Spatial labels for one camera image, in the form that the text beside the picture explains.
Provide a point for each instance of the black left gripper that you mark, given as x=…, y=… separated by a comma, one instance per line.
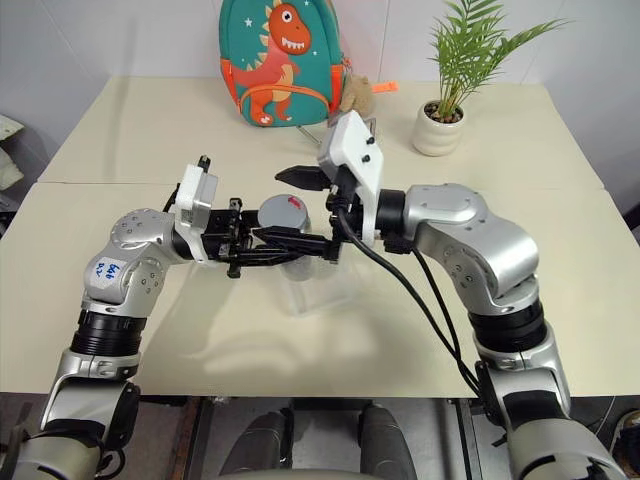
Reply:
x=220, y=232

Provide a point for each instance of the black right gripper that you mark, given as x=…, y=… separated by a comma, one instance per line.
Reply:
x=345, y=210

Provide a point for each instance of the grey jar lid red arrow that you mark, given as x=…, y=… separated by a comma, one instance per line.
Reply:
x=282, y=212

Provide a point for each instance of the clear glass jar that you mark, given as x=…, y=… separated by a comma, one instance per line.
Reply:
x=305, y=271

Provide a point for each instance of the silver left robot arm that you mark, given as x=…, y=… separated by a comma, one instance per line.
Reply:
x=135, y=235

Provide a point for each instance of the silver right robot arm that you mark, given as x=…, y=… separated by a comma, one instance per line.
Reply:
x=500, y=250

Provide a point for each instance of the clear plastic box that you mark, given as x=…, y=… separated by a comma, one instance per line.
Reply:
x=320, y=300

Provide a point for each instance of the orange tag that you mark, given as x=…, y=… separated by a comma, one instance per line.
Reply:
x=386, y=87

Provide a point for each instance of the teal dinosaur backpack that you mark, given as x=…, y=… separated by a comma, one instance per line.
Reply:
x=280, y=60

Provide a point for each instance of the green plant in white pot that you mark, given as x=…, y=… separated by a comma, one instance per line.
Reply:
x=437, y=132

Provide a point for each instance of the dark rounded shape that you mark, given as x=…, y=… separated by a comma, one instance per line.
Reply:
x=387, y=440
x=260, y=445

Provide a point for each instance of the dark and white shoe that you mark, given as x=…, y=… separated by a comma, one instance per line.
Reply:
x=630, y=435

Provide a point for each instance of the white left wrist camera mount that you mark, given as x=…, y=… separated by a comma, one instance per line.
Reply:
x=192, y=197

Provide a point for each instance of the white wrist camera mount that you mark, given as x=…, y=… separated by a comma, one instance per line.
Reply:
x=192, y=197
x=352, y=145

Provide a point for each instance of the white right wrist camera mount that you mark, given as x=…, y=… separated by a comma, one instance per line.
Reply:
x=352, y=145

